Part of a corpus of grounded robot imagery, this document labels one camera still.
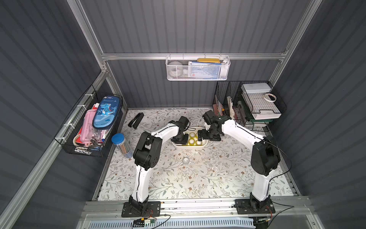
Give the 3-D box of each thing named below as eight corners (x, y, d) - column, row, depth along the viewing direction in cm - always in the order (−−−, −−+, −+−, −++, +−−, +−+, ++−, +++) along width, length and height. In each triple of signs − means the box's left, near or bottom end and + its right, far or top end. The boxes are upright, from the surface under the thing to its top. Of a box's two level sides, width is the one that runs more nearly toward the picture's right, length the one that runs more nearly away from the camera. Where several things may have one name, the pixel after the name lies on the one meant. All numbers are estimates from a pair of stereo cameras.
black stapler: (128, 126, 111) (127, 124, 109) (138, 113, 120) (138, 111, 118) (136, 128, 110) (135, 127, 108) (145, 115, 119) (145, 113, 117)
